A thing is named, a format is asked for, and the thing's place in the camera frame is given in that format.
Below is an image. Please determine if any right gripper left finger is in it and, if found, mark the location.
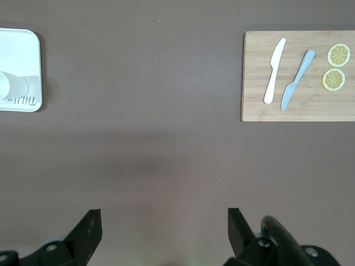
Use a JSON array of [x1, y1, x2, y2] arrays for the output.
[[0, 209, 103, 266]]

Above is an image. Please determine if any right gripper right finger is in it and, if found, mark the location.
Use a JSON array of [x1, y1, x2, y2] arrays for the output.
[[223, 207, 342, 266]]

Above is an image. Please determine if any white paper cup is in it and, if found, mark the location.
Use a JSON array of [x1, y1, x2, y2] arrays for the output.
[[0, 70, 29, 101]]

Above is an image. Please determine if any cream bear print tray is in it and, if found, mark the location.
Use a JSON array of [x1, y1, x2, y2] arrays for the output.
[[0, 28, 43, 113]]

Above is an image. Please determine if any bamboo cutting board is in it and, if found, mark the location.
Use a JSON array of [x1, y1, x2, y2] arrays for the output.
[[240, 30, 355, 122]]

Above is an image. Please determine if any brown table cover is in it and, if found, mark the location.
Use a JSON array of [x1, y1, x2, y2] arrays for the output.
[[0, 0, 355, 266]]

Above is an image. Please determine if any white plastic knife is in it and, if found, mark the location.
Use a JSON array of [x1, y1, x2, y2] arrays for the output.
[[263, 37, 287, 105]]

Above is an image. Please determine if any grey plastic knife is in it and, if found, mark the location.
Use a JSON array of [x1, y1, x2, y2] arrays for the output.
[[280, 49, 316, 112]]

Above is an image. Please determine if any lemon slice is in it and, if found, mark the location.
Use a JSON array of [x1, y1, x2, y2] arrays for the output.
[[327, 43, 351, 68], [321, 68, 346, 92]]

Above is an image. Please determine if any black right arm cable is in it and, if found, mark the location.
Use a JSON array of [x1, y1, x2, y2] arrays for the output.
[[260, 215, 309, 266]]

